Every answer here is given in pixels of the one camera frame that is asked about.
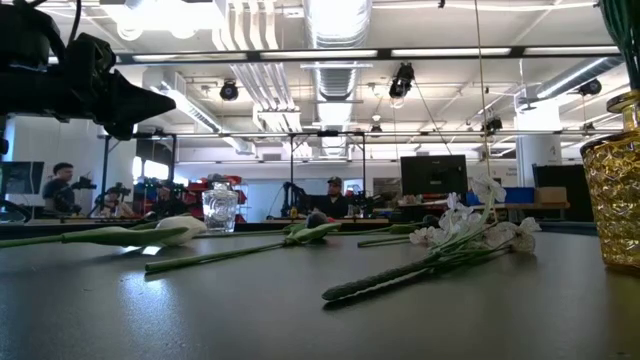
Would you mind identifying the dark green flower stems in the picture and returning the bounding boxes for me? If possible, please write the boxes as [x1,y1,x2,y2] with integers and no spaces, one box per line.
[598,0,640,92]

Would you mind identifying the dark partition panel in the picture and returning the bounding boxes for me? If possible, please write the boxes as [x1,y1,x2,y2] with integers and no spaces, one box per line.
[531,163,594,223]

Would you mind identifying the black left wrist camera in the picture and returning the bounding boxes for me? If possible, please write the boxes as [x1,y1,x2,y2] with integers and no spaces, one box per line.
[64,32,117,76]

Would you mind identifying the white artificial blossom spray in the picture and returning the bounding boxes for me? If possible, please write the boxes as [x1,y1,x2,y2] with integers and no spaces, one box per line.
[321,173,543,303]

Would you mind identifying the gold textured glass vase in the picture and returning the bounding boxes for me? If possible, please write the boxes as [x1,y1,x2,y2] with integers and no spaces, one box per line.
[579,89,640,275]

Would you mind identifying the brown cardboard box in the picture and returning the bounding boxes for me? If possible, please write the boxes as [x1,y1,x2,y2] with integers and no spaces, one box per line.
[534,186,569,205]

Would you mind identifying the blue plastic bin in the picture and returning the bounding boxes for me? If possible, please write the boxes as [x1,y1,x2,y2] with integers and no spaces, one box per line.
[467,187,536,206]

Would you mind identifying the wooden background table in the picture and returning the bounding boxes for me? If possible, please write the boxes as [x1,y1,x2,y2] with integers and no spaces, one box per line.
[397,201,571,221]

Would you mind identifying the white rectangular air duct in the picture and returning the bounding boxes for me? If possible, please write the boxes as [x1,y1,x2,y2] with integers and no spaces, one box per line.
[142,67,254,154]

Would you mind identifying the black left wrist camera cable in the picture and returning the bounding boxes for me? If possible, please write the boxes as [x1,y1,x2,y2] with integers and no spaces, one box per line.
[68,0,84,42]

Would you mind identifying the clear glass vase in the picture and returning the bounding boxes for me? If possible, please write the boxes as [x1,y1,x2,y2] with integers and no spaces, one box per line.
[201,182,239,234]

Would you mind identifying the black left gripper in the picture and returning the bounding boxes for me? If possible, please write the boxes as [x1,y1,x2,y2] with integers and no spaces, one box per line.
[0,62,177,142]

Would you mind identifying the dark flat screen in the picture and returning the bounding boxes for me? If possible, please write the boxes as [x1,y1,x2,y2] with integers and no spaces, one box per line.
[0,160,45,196]

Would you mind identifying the red tool cart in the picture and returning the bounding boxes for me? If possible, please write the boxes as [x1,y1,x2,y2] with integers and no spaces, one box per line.
[185,174,250,224]

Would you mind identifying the person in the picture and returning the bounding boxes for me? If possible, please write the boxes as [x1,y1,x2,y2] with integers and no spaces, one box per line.
[42,162,76,214]
[312,175,357,220]
[99,187,136,219]

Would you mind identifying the rig beam with light strips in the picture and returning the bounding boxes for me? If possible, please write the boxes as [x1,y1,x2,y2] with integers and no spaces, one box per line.
[47,46,622,65]

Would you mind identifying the black frame stand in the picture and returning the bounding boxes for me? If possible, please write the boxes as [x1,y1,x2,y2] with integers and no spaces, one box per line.
[287,130,369,221]
[97,130,179,221]

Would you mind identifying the white round pillar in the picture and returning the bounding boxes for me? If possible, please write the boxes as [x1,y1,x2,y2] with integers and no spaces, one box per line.
[514,102,564,189]

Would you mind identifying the thin vertical pole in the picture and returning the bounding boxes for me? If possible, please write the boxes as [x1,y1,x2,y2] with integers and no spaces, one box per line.
[473,0,496,221]

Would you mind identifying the round silver ventilation duct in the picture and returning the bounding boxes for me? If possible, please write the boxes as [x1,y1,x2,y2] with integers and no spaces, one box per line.
[303,0,374,101]

